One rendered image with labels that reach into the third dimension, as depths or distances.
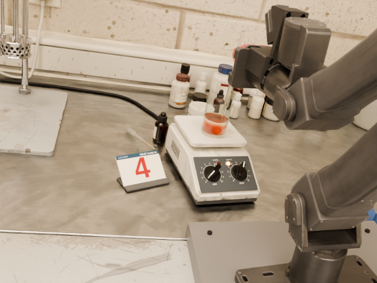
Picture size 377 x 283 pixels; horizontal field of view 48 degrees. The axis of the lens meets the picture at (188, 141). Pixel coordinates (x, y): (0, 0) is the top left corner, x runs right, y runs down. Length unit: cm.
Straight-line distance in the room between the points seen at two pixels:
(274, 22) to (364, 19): 77
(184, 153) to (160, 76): 46
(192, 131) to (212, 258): 29
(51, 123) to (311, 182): 60
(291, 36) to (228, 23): 67
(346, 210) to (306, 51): 21
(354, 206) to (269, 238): 21
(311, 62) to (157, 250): 35
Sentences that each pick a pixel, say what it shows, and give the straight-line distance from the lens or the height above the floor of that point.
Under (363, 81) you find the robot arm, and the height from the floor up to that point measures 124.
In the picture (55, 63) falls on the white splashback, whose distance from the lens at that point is 123.
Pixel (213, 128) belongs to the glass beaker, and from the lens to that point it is 82.
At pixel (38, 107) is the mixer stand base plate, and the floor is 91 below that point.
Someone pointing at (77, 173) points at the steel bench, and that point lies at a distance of 82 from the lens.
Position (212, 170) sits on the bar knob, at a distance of 77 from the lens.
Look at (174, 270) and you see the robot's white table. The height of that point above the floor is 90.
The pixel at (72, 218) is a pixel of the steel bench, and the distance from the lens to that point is 71.
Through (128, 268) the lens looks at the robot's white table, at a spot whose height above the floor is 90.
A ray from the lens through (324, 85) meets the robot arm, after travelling 53.
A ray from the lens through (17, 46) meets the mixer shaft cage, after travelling 93.
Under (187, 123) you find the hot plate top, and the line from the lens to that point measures 86.
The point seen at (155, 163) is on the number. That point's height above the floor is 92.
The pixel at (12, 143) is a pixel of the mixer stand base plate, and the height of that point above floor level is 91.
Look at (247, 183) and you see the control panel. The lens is 81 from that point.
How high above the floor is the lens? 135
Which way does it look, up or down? 27 degrees down
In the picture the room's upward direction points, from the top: 12 degrees clockwise
